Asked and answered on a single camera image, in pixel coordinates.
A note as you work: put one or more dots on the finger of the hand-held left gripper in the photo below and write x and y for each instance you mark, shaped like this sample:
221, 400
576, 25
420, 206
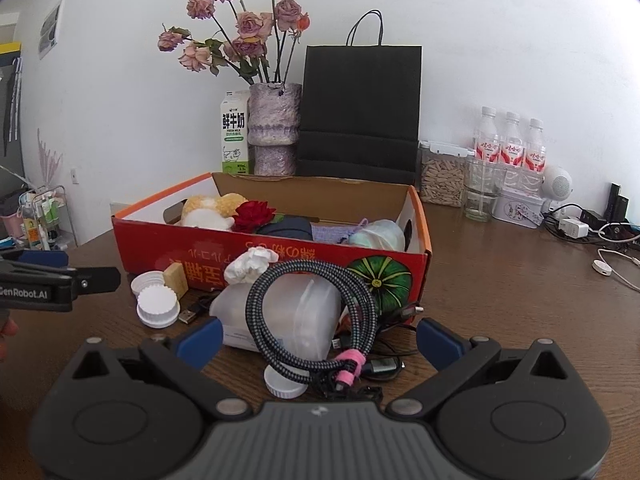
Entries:
45, 258
97, 280

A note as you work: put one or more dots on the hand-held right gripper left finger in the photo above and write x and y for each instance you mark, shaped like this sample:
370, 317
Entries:
200, 342

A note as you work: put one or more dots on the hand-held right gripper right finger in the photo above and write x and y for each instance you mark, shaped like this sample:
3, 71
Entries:
439, 342

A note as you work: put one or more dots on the white fluted-lid bottle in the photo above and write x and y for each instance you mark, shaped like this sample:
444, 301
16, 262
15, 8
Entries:
157, 307

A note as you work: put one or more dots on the red cardboard box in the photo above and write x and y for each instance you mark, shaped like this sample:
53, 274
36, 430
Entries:
200, 260

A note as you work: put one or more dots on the translucent plastic container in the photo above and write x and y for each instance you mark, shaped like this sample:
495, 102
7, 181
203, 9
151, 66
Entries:
305, 315

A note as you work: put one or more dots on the light green bundle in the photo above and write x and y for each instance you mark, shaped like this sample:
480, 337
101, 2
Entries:
377, 236

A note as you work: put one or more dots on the yellow white plush toy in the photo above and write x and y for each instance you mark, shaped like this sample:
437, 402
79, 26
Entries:
205, 212

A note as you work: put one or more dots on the red artificial rose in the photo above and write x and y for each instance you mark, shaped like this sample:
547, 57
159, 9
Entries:
252, 216

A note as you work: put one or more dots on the navy zip pouch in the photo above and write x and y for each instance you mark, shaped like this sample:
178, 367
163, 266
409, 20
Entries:
287, 229

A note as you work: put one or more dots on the purple knitted cloth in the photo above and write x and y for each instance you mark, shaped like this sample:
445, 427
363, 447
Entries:
332, 234

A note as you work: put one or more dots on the person's left hand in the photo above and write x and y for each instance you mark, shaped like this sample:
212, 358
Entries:
6, 332

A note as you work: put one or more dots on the pink cup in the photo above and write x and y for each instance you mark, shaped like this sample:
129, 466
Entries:
12, 224

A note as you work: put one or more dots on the white fluted cap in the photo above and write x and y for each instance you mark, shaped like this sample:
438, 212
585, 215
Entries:
145, 280

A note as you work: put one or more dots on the small wooden block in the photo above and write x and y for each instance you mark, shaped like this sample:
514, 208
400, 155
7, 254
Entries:
176, 280

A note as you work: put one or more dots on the small crumpled white tissue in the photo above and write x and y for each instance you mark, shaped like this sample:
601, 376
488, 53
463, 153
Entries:
250, 265

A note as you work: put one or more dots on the white round cap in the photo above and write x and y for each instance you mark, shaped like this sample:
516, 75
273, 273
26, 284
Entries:
282, 385

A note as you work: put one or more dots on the clear drinking glass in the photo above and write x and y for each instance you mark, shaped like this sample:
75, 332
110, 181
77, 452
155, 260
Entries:
482, 195

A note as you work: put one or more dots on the white printed tin box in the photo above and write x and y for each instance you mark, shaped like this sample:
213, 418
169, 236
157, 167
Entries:
517, 207

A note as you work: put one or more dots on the clear jar of seeds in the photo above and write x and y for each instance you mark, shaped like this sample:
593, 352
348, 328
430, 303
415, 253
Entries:
442, 180

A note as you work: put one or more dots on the white charger block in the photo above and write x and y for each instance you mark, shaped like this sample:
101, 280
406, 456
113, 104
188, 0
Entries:
574, 228

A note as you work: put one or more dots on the white round speaker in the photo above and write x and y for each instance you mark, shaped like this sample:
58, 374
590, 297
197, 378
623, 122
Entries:
557, 182

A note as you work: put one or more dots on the green white milk carton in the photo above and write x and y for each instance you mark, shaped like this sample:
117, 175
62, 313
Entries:
234, 135

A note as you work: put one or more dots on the red label water bottle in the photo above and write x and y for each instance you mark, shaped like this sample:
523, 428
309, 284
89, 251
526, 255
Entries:
511, 145
534, 152
486, 140

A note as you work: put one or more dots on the purple textured vase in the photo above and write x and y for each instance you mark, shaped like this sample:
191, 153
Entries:
274, 130

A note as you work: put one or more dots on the black upright device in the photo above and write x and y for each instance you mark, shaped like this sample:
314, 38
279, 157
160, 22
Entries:
617, 202

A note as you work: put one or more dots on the black paper bag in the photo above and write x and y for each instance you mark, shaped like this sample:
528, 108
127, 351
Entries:
360, 110

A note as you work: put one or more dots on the dried pink roses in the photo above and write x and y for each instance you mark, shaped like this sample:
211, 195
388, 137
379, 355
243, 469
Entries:
247, 30

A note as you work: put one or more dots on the white wall socket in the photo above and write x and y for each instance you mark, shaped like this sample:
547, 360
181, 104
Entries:
74, 175

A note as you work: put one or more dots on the purple plant wall decal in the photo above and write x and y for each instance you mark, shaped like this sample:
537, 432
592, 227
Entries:
50, 160

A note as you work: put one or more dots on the wall poster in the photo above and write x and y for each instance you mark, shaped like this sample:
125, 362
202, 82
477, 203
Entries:
51, 27

